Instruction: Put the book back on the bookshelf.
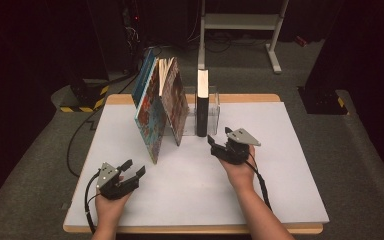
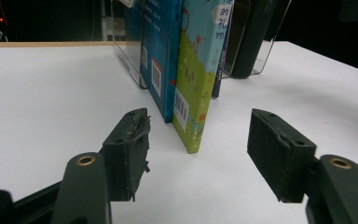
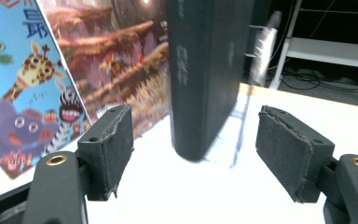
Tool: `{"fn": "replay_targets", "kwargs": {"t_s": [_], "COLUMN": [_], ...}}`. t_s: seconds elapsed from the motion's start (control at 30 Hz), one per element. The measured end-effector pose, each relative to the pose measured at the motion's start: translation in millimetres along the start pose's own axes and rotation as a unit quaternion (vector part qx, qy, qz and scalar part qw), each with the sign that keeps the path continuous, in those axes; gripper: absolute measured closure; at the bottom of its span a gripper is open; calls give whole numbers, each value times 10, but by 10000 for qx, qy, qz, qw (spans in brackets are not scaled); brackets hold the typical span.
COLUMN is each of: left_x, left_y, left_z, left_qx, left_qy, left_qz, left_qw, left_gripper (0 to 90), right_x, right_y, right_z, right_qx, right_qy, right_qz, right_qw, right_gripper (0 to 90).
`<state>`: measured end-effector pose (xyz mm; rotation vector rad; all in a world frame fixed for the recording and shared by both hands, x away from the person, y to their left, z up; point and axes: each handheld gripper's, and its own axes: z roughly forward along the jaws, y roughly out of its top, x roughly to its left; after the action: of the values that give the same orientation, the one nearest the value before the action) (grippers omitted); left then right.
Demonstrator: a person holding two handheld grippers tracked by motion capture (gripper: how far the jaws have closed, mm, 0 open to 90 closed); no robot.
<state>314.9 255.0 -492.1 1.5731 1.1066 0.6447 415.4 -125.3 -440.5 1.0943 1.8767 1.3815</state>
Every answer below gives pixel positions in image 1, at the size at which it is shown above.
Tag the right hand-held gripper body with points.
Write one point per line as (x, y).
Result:
(236, 150)

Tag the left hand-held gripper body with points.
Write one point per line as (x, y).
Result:
(111, 186)

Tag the clear acrylic book rack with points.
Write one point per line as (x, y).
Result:
(214, 116)

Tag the black hardcover book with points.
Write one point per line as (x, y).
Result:
(202, 116)

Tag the light blue green picture book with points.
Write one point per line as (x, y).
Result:
(151, 126)

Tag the purple magazine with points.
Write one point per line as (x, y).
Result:
(176, 103)

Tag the blue hardcover picture book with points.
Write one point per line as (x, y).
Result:
(142, 80)

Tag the person's left hand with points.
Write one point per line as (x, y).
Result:
(111, 210)

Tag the person's right hand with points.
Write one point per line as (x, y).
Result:
(241, 173)

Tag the white table mat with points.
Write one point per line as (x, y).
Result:
(186, 186)

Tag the black yellow striped stand base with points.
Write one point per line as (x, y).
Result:
(83, 96)

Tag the white metal stand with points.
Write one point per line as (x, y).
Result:
(243, 21)

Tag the small red floor object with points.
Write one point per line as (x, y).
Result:
(301, 41)

